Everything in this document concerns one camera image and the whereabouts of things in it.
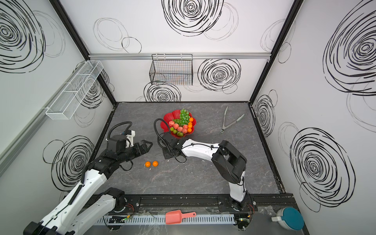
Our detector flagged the black corrugated cable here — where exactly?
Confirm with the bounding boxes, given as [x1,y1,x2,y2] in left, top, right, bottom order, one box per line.
[153,118,172,145]

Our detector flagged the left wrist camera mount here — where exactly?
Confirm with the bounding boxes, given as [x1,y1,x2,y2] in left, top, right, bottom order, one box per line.
[126,130,136,148]

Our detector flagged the red flower-shaped bowl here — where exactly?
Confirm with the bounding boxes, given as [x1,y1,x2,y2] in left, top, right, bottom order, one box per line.
[161,110,196,138]

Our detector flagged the metal tongs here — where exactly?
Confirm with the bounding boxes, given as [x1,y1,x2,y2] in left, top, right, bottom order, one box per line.
[220,106,245,134]

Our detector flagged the white slotted cable duct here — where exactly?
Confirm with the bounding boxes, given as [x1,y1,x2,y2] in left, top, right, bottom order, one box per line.
[93,213,236,226]

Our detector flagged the white mesh wall shelf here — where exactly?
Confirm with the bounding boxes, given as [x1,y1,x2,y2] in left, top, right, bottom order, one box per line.
[46,60,104,120]

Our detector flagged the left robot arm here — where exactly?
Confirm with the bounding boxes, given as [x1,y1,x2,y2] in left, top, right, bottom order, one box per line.
[23,135,153,235]

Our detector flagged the teal and white container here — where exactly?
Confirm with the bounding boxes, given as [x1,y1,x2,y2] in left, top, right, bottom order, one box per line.
[271,207,305,231]

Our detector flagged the black wire basket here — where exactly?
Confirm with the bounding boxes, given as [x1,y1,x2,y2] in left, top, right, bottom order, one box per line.
[149,53,193,86]

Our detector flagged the pink plastic scoop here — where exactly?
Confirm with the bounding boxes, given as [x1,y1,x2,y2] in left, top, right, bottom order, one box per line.
[165,210,197,225]

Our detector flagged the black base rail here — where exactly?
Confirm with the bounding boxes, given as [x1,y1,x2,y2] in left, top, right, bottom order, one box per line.
[120,193,296,212]

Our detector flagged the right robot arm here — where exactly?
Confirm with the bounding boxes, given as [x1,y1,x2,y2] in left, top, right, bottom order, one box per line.
[157,132,248,211]

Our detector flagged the green grape bunch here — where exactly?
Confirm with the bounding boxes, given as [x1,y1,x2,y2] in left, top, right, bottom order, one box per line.
[173,109,191,127]

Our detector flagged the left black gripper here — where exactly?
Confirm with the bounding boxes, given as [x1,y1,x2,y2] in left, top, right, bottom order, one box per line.
[118,139,153,164]

